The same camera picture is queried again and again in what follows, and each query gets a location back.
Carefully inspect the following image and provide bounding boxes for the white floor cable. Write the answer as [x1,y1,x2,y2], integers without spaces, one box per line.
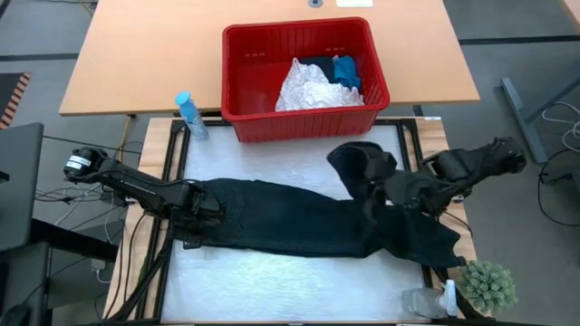
[541,100,580,153]

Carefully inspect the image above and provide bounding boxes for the black computer mouse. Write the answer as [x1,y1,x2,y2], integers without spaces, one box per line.
[0,303,31,326]

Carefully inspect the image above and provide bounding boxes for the yellow floor cable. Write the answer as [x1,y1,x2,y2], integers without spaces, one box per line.
[118,116,132,176]

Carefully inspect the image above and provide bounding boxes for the black metal table frame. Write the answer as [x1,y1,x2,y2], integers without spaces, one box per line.
[106,116,499,326]

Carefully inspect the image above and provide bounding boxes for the orange wooden desk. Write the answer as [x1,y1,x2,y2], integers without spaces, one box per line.
[559,0,580,26]
[58,0,480,117]

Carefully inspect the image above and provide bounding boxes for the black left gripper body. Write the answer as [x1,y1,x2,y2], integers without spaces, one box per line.
[171,183,226,250]

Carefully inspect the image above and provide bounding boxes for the black looped floor cable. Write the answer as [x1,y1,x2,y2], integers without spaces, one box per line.
[537,149,580,226]

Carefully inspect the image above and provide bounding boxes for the dark navy garment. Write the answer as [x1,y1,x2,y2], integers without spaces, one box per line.
[299,55,337,83]

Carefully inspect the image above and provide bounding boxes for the blue air freshener spray bottle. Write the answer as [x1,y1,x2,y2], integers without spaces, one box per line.
[175,91,209,141]

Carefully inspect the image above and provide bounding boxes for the small green potted plant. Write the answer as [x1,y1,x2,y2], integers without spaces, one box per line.
[459,260,518,317]

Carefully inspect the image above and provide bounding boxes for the clear spray bottle white trigger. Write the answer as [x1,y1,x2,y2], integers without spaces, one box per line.
[401,280,458,320]

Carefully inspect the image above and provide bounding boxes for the red plastic laundry bin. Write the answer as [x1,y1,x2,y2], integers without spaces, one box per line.
[220,16,392,144]

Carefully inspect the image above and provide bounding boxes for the dark denim jeans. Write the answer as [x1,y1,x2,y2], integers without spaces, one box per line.
[194,140,467,269]

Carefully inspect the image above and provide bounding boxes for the black side desk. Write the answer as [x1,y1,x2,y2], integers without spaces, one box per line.
[0,219,119,326]

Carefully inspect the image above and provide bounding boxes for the grey cable bundle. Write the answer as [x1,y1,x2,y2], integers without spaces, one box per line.
[34,183,132,205]

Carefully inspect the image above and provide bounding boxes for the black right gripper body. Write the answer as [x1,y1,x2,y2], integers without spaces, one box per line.
[384,170,439,212]

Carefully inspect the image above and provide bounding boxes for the white garment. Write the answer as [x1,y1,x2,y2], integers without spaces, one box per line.
[275,57,366,113]

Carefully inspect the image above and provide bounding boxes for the thin black floor cable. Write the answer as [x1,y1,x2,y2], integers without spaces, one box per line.
[43,134,142,155]

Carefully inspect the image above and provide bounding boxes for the grey metal desk leg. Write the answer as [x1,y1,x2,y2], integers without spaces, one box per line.
[500,76,580,165]

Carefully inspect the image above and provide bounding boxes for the blue garment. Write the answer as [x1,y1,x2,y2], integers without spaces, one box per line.
[333,54,363,91]

